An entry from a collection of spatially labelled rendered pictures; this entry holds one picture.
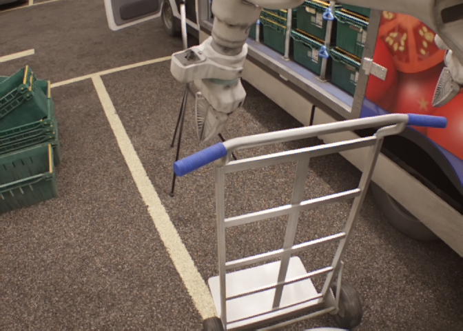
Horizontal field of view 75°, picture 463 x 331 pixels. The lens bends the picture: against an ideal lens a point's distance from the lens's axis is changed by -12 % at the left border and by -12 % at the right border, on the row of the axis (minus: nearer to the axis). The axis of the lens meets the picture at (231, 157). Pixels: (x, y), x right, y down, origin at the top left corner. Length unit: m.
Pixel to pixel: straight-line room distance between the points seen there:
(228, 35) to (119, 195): 2.13
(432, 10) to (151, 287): 1.89
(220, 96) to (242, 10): 0.16
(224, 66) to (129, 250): 1.78
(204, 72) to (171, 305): 1.56
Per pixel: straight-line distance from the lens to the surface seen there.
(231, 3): 0.48
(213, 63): 0.54
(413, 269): 2.30
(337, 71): 2.49
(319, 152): 1.06
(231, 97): 0.59
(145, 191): 2.54
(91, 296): 2.09
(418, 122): 1.08
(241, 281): 1.99
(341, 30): 2.42
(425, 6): 0.34
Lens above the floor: 1.70
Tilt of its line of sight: 38 degrees down
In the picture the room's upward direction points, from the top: straight up
